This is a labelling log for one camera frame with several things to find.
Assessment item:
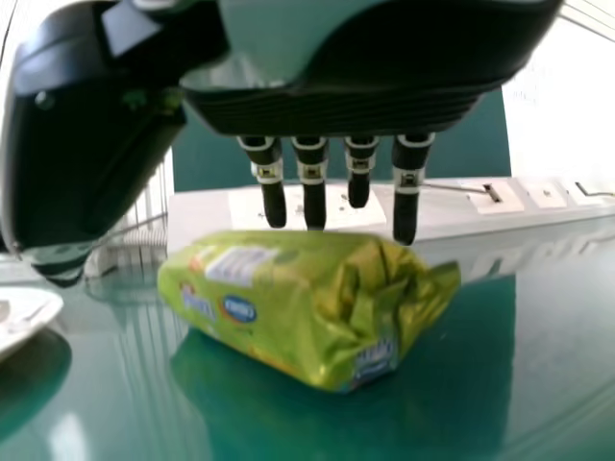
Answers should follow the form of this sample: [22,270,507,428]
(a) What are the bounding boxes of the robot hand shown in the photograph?
[0,0,566,289]

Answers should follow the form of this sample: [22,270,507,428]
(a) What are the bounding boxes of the yellow-green biscuit packet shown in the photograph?
[157,229,462,395]

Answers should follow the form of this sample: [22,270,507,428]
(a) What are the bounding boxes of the white socket plate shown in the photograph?
[459,176,615,216]

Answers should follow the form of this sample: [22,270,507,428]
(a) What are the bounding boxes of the plate with brown leaf pattern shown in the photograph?
[0,286,66,364]

